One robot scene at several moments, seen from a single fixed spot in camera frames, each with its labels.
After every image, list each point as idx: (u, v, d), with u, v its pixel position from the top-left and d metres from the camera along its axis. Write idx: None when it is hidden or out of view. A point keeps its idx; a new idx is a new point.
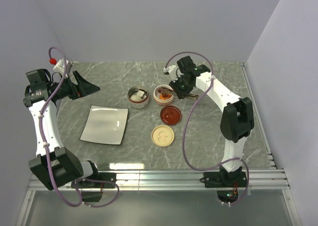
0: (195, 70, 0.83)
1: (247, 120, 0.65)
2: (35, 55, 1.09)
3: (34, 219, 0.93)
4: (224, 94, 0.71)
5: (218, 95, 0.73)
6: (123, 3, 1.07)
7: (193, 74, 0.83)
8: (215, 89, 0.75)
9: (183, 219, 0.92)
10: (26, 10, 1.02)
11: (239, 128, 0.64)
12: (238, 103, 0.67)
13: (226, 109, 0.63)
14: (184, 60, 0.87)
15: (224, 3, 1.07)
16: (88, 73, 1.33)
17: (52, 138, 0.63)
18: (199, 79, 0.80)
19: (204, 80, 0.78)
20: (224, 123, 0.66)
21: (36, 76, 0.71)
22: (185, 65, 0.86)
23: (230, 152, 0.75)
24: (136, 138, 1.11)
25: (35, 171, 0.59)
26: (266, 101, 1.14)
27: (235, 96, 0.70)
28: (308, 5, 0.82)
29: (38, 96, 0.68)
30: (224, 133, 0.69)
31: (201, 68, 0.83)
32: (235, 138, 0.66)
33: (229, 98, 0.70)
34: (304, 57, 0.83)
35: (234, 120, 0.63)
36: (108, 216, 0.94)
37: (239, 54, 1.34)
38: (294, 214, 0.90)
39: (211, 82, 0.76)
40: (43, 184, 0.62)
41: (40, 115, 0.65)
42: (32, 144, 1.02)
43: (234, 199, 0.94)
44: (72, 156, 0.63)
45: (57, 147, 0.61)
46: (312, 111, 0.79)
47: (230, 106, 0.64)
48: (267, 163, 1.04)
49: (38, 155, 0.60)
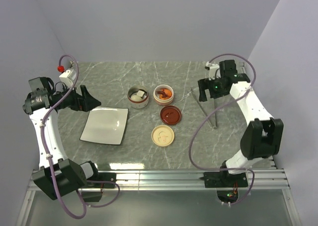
0: (234, 77, 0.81)
1: (272, 143, 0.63)
2: (35, 54, 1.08)
3: (34, 219, 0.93)
4: (255, 109, 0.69)
5: (248, 108, 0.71)
6: (123, 2, 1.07)
7: (231, 80, 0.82)
8: (247, 100, 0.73)
9: (182, 219, 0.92)
10: (26, 9, 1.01)
11: (258, 148, 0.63)
12: (268, 121, 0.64)
13: (252, 123, 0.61)
14: (226, 64, 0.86)
15: (224, 2, 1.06)
16: (88, 73, 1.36)
17: (55, 149, 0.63)
18: (235, 86, 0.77)
19: (240, 89, 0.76)
20: (246, 137, 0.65)
21: (38, 83, 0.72)
22: (225, 69, 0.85)
23: (239, 161, 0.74)
24: (136, 138, 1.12)
25: (39, 183, 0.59)
26: (265, 102, 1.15)
27: (267, 113, 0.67)
28: (309, 6, 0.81)
29: (39, 103, 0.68)
30: (242, 149, 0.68)
31: (242, 76, 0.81)
32: (251, 156, 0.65)
33: (259, 113, 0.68)
34: (305, 58, 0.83)
35: (256, 138, 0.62)
36: (108, 216, 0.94)
37: (239, 55, 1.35)
38: (294, 214, 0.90)
39: (246, 92, 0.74)
40: (46, 193, 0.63)
41: (42, 124, 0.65)
42: (32, 144, 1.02)
43: (234, 199, 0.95)
44: (75, 166, 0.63)
45: (61, 159, 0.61)
46: (312, 112, 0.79)
47: (258, 121, 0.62)
48: (267, 163, 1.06)
49: (40, 167, 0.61)
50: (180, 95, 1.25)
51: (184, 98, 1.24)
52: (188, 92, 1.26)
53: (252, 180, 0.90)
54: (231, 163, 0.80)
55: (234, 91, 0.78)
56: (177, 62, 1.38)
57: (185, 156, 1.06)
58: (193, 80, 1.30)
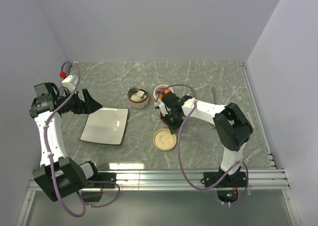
0: (179, 102, 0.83)
1: (243, 124, 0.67)
2: (36, 54, 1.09)
3: (35, 219, 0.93)
4: (209, 109, 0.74)
5: (204, 112, 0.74)
6: (124, 3, 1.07)
7: (180, 107, 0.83)
8: (198, 108, 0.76)
9: (183, 219, 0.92)
10: (26, 10, 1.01)
11: (239, 135, 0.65)
12: (226, 111, 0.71)
13: (216, 118, 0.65)
14: (168, 96, 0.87)
15: (224, 2, 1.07)
16: (88, 73, 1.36)
17: (56, 149, 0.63)
18: (183, 106, 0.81)
19: (188, 105, 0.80)
20: (222, 134, 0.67)
21: (43, 89, 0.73)
22: (170, 101, 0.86)
23: (231, 157, 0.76)
24: (136, 138, 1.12)
25: (39, 181, 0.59)
26: (265, 102, 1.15)
27: (219, 107, 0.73)
28: (308, 7, 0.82)
29: (44, 107, 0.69)
30: (227, 145, 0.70)
31: (184, 98, 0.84)
32: (237, 147, 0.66)
33: (214, 110, 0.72)
34: (304, 60, 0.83)
35: (230, 128, 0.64)
36: (108, 216, 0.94)
37: (239, 55, 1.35)
38: (294, 214, 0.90)
39: (194, 103, 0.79)
40: (46, 193, 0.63)
41: (45, 125, 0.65)
42: (31, 144, 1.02)
43: (234, 199, 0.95)
44: (77, 166, 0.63)
45: (61, 157, 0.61)
46: (312, 112, 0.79)
47: (218, 115, 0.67)
48: (267, 163, 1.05)
49: (41, 165, 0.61)
50: (180, 95, 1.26)
51: None
52: (188, 92, 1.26)
53: (247, 173, 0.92)
54: (226, 165, 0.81)
55: (187, 110, 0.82)
56: (177, 62, 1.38)
57: (185, 156, 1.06)
58: (193, 80, 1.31)
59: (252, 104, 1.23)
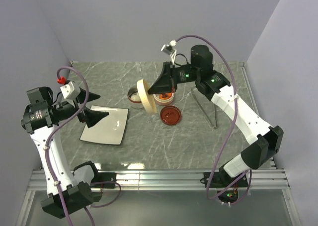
0: (211, 83, 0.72)
1: (274, 149, 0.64)
2: (35, 54, 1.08)
3: (34, 219, 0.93)
4: (252, 121, 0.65)
5: (245, 122, 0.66)
6: (123, 2, 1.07)
7: (209, 87, 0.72)
8: (240, 113, 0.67)
9: (182, 219, 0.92)
10: (26, 9, 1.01)
11: (264, 160, 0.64)
12: (268, 132, 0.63)
13: (260, 145, 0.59)
14: (205, 60, 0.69)
15: (224, 2, 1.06)
16: (88, 73, 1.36)
17: (63, 174, 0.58)
18: (219, 97, 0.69)
19: (226, 100, 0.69)
20: (250, 155, 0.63)
21: (37, 94, 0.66)
22: (203, 69, 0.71)
23: (241, 166, 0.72)
24: (136, 138, 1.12)
25: (47, 209, 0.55)
26: (265, 102, 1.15)
27: (264, 123, 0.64)
28: (308, 6, 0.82)
29: (39, 119, 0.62)
30: (246, 161, 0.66)
31: (219, 81, 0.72)
32: (256, 168, 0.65)
33: (258, 126, 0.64)
34: (304, 59, 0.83)
35: (263, 156, 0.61)
36: (108, 216, 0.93)
37: (239, 54, 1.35)
38: (294, 214, 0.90)
39: (235, 103, 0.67)
40: (55, 216, 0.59)
41: (46, 147, 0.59)
42: (31, 144, 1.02)
43: (234, 199, 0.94)
44: (84, 188, 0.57)
45: (69, 185, 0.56)
46: (312, 111, 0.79)
47: (262, 140, 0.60)
48: (267, 163, 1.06)
49: (49, 194, 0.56)
50: (180, 95, 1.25)
51: (184, 98, 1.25)
52: (188, 92, 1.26)
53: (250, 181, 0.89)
54: (231, 169, 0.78)
55: (220, 102, 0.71)
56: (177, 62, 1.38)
57: (185, 156, 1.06)
58: None
59: (252, 104, 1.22)
